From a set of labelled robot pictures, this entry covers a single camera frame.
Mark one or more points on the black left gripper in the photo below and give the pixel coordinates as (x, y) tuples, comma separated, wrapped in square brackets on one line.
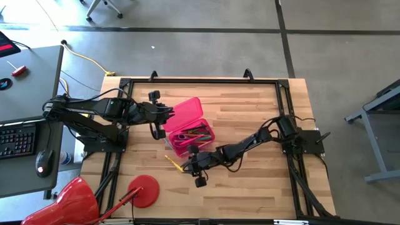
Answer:
[(147, 112)]

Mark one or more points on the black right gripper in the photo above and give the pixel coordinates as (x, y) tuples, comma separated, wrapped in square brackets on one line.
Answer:
[(203, 161)]

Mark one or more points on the pink plastic supply box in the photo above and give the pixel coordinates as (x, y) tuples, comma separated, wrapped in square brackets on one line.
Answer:
[(184, 112)]

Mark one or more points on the yellow marker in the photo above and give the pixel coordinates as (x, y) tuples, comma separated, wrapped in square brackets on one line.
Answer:
[(172, 161)]

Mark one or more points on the lavender translucent pen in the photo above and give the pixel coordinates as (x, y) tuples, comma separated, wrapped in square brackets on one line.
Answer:
[(167, 144)]

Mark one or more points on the dark green pencil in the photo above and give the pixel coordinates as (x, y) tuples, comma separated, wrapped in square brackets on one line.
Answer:
[(204, 137)]

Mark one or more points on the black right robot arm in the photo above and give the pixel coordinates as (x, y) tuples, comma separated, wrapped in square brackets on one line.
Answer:
[(247, 143)]

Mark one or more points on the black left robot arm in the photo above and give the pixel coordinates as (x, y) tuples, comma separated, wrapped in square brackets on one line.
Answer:
[(90, 107)]

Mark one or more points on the clear plastic water bottle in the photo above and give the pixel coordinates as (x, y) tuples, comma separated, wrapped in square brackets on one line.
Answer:
[(65, 157)]

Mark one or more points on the red desk lamp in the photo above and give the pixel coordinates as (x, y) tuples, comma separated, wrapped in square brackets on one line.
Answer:
[(68, 203)]

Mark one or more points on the office chair base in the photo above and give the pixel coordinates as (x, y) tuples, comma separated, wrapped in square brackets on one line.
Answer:
[(93, 7)]

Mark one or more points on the black computer mouse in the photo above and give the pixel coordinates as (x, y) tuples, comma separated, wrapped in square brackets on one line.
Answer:
[(43, 162)]

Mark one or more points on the grey desk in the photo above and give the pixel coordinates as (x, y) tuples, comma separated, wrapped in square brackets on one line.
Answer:
[(31, 100)]

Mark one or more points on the black keyboard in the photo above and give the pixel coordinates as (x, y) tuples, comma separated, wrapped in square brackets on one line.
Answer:
[(15, 142)]

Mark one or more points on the round black sticker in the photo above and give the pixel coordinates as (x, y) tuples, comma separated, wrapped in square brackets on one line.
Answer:
[(4, 84)]

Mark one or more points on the black monitor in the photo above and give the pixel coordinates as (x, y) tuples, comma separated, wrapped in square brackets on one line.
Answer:
[(7, 47)]

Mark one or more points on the grey metal side table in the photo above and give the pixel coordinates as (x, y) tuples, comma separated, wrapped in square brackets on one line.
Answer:
[(375, 147)]

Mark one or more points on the silver metal bracket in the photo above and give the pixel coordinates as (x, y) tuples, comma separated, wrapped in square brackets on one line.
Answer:
[(290, 222)]

